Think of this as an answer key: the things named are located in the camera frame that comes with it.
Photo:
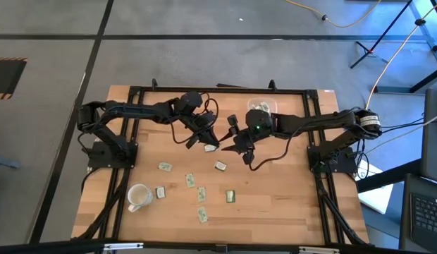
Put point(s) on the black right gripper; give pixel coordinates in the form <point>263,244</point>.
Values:
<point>247,135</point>

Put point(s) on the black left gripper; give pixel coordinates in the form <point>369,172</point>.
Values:
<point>201,122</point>

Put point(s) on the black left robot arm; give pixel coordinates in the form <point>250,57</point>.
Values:
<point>141,110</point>

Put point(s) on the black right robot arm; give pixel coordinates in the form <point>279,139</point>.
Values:
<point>310,123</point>

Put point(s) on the clear plastic bin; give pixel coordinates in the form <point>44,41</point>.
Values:
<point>271,103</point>

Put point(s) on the folded banknote left front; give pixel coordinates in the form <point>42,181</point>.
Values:
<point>201,194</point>

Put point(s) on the white patterned ceramic mug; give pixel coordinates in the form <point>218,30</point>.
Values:
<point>138,194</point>

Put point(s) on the white box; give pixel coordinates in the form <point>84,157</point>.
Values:
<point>377,199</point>

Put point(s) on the grey monitor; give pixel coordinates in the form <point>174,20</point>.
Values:
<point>433,141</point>

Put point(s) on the grey-blue floor object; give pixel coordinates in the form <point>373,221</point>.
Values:
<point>5,163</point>

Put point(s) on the black laptop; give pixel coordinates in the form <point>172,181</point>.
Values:
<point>428,218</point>

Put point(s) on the black hazard-striped floor hatch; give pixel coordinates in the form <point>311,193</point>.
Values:
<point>7,75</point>

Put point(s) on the black aluminium table frame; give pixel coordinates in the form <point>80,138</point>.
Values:
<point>222,90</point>

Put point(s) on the black frame clamp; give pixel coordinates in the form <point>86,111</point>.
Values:
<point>272,84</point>
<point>154,84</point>

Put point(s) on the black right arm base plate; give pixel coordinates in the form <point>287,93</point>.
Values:
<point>342,164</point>

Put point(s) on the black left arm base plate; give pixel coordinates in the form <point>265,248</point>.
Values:
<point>98,163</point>

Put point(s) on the silver frame bracket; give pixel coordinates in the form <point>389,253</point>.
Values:
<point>319,250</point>
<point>123,246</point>

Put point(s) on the black camera rig frame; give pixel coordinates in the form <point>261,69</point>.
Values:
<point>46,247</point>

